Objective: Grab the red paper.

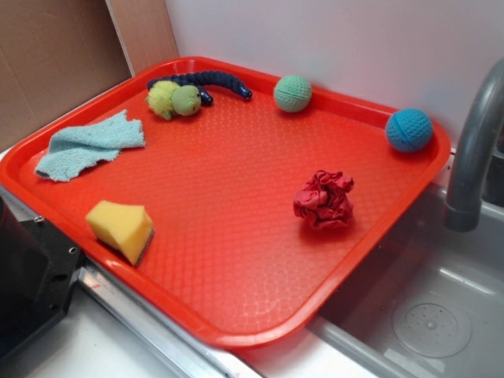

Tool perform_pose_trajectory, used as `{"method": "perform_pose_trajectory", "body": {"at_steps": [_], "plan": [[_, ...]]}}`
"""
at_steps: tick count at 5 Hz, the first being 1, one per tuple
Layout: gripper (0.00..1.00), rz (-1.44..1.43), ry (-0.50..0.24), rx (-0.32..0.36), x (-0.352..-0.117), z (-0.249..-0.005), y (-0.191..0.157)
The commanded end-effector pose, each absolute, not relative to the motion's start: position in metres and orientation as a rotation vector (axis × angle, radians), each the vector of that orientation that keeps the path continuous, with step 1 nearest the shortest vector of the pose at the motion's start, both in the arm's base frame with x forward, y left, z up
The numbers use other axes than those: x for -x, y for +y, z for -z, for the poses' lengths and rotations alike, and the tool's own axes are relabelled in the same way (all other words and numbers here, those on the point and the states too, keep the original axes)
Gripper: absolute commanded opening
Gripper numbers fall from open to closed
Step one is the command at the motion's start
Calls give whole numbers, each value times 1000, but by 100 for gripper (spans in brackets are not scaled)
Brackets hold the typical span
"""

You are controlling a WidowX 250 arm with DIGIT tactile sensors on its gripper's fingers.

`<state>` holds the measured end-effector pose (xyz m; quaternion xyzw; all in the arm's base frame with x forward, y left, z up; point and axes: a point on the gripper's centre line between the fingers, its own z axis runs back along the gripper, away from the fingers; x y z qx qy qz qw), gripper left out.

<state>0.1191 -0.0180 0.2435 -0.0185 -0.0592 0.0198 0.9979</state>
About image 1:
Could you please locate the red paper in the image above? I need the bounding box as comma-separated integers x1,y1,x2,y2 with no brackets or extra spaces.
293,170,354,230

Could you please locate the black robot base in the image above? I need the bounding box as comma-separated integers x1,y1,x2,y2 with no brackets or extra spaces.
1,201,83,361

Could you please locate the red plastic tray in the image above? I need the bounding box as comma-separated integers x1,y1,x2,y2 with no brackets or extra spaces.
1,57,450,350

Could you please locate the green dimpled ball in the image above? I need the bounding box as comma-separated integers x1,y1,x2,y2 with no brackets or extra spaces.
273,75,313,113

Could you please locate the green plush toy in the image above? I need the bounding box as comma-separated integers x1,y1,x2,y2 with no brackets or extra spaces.
146,80,202,120

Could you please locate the yellow sponge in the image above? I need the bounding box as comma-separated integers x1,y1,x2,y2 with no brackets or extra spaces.
85,201,154,266

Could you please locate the blue dimpled ball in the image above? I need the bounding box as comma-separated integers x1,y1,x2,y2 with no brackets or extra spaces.
385,108,433,153

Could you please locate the light blue towel cloth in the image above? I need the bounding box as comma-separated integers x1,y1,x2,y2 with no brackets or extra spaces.
35,110,146,182

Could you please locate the grey faucet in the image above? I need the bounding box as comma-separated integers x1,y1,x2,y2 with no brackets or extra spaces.
443,60,503,232

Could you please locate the grey plastic sink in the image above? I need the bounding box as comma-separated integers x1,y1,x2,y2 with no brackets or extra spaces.
243,188,503,377

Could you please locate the round sink drain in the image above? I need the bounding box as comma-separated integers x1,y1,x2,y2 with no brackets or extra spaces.
391,294,472,358

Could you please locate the brown cardboard panel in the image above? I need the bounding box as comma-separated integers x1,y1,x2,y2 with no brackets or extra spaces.
1,1,179,150

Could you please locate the navy blue rope toy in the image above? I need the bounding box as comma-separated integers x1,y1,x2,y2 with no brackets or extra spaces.
146,71,253,106

